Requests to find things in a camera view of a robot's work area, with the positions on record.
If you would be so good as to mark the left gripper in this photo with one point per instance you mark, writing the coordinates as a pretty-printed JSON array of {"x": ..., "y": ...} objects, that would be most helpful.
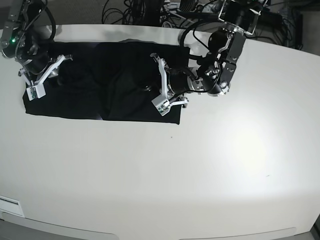
[{"x": 176, "y": 82}]

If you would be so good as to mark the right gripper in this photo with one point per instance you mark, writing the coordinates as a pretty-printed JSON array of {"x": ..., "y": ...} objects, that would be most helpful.
[{"x": 36, "y": 71}]

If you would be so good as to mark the black T-shirt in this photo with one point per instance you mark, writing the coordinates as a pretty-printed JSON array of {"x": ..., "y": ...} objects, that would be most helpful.
[{"x": 110, "y": 81}]

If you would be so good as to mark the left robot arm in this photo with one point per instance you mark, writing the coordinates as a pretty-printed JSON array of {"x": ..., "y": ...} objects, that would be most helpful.
[{"x": 216, "y": 69}]

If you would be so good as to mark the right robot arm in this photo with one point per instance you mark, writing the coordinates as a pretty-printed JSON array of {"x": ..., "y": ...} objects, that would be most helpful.
[{"x": 21, "y": 42}]

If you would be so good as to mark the white power strip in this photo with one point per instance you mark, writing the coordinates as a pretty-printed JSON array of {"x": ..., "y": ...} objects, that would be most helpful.
[{"x": 210, "y": 7}]

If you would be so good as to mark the white label plate on table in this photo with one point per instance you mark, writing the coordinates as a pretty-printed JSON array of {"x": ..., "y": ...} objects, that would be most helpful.
[{"x": 11, "y": 206}]

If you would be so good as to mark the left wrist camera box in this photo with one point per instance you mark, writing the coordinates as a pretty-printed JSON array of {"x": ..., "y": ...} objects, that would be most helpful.
[{"x": 162, "y": 104}]

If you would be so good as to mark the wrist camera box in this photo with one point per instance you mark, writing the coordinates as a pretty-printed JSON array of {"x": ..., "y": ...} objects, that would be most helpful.
[
  {"x": 162, "y": 104},
  {"x": 35, "y": 92}
]

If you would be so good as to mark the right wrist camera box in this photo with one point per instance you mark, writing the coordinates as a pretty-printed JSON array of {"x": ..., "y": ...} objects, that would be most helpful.
[{"x": 35, "y": 92}]

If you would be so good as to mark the black support post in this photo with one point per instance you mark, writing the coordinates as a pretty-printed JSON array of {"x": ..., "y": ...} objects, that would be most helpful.
[{"x": 151, "y": 15}]

